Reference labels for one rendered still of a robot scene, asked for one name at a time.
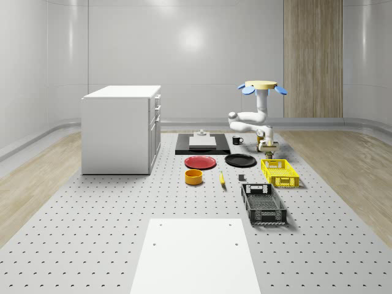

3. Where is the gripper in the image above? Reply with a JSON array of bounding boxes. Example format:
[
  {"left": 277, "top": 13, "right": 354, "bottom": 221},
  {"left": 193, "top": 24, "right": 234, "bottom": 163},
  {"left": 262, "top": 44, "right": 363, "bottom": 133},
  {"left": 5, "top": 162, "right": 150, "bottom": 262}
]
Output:
[{"left": 257, "top": 141, "right": 280, "bottom": 157}]

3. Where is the yellow basket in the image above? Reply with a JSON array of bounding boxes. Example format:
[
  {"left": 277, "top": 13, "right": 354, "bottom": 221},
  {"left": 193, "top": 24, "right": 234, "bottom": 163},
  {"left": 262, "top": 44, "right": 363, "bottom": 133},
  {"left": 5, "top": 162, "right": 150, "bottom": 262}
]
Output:
[{"left": 260, "top": 159, "right": 301, "bottom": 188}]

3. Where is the black plate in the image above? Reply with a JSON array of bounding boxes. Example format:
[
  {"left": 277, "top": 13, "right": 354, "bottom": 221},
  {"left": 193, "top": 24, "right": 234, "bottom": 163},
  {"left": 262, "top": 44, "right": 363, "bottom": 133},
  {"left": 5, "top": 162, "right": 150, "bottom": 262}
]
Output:
[{"left": 224, "top": 153, "right": 258, "bottom": 168}]

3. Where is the dark grey basket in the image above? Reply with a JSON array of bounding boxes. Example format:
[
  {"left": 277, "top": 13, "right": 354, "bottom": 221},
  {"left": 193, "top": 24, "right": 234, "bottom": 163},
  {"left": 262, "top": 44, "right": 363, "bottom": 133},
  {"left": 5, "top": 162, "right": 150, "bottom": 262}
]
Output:
[{"left": 240, "top": 183, "right": 288, "bottom": 226}]

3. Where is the drone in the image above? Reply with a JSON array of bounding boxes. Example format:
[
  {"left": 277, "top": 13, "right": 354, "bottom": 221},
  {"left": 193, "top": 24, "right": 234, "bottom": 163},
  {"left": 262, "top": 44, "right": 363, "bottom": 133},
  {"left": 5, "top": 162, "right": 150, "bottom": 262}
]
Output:
[{"left": 237, "top": 80, "right": 288, "bottom": 96}]

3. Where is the black stove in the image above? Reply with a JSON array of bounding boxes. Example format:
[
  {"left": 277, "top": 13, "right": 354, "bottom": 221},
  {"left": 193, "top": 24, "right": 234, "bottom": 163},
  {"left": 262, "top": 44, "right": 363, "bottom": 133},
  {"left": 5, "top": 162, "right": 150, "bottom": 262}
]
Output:
[{"left": 175, "top": 129, "right": 232, "bottom": 156}]

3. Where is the red plate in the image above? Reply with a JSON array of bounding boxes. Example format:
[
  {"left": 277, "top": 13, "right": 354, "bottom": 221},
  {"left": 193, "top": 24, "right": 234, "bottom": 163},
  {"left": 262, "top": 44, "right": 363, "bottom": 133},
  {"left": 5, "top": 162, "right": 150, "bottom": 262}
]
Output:
[{"left": 184, "top": 155, "right": 217, "bottom": 170}]

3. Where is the yellow bowl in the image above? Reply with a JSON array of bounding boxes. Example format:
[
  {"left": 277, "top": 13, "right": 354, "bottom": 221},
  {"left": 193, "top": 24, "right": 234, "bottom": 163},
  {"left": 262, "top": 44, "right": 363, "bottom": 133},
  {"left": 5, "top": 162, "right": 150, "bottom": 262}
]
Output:
[{"left": 184, "top": 169, "right": 204, "bottom": 186}]

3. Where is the white board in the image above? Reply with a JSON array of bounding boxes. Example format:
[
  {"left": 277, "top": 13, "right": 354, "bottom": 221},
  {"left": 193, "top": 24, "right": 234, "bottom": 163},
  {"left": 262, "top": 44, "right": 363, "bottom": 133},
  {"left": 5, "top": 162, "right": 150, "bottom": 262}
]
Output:
[{"left": 129, "top": 218, "right": 262, "bottom": 294}]

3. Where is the white cabinet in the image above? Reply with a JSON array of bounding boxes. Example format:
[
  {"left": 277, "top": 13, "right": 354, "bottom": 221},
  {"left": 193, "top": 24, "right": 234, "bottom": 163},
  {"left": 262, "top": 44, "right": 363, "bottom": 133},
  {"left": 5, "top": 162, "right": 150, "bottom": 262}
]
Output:
[{"left": 80, "top": 85, "right": 162, "bottom": 176}]

